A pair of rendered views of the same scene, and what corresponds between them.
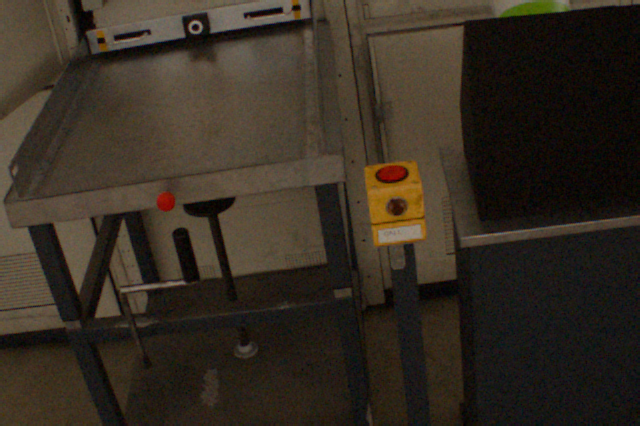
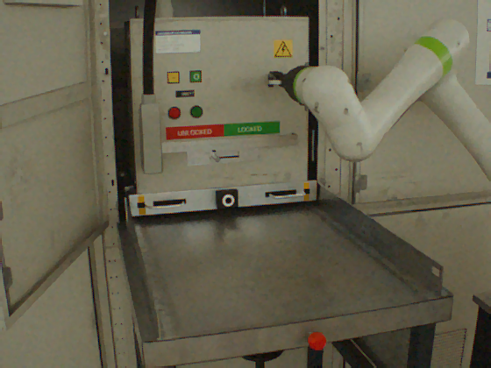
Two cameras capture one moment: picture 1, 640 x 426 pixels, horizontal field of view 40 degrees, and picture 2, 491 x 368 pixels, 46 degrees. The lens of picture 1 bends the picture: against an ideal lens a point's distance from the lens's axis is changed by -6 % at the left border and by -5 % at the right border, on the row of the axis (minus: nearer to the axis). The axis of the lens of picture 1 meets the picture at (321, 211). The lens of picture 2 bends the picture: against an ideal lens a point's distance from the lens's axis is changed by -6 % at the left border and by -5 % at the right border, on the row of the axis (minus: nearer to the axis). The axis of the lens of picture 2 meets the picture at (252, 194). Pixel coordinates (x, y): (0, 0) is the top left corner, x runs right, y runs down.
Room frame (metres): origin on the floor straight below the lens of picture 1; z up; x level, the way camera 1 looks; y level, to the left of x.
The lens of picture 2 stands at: (0.48, 0.68, 1.36)
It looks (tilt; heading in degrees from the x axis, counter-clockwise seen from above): 16 degrees down; 341
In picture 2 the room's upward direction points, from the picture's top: straight up
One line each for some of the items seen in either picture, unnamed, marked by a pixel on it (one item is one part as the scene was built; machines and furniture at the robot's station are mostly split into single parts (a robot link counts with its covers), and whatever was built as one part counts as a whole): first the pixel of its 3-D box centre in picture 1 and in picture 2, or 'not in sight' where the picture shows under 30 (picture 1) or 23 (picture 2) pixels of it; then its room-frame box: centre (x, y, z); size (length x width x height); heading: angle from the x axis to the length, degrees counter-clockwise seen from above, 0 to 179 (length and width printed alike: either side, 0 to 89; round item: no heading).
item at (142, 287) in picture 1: (162, 303); not in sight; (1.37, 0.32, 0.60); 0.17 x 0.03 x 0.30; 87
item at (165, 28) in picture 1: (197, 20); (224, 195); (2.07, 0.22, 0.89); 0.54 x 0.05 x 0.06; 87
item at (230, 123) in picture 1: (188, 109); (259, 265); (1.72, 0.24, 0.82); 0.68 x 0.62 x 0.06; 177
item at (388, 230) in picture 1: (395, 203); not in sight; (1.17, -0.11, 0.85); 0.08 x 0.08 x 0.10; 87
